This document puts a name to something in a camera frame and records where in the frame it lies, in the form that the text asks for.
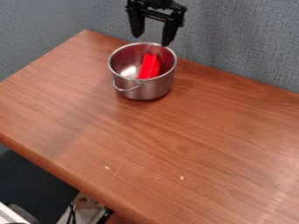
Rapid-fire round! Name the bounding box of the white box at corner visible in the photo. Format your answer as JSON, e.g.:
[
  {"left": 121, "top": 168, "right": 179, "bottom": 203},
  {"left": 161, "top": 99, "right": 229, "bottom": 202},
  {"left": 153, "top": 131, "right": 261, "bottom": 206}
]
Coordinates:
[{"left": 0, "top": 202, "right": 29, "bottom": 224}]

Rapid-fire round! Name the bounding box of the metal pot with handle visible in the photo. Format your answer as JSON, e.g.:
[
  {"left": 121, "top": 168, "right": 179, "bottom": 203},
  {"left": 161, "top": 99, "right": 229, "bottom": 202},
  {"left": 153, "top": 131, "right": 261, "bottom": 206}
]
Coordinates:
[{"left": 107, "top": 42, "right": 177, "bottom": 101}]

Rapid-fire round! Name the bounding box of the black cable under table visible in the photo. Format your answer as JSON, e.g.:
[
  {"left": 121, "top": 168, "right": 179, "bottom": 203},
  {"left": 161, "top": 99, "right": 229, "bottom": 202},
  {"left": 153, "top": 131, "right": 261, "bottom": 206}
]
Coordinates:
[{"left": 65, "top": 200, "right": 79, "bottom": 224}]

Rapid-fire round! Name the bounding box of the red star-shaped block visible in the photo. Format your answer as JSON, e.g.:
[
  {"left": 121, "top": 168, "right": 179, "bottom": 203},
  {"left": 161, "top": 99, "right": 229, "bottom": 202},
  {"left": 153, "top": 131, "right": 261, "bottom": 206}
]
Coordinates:
[{"left": 137, "top": 53, "right": 161, "bottom": 79}]

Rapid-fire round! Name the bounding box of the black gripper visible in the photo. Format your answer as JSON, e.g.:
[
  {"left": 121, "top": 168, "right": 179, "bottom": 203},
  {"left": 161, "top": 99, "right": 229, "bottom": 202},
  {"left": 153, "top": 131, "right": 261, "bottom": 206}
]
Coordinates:
[{"left": 125, "top": 0, "right": 187, "bottom": 46}]

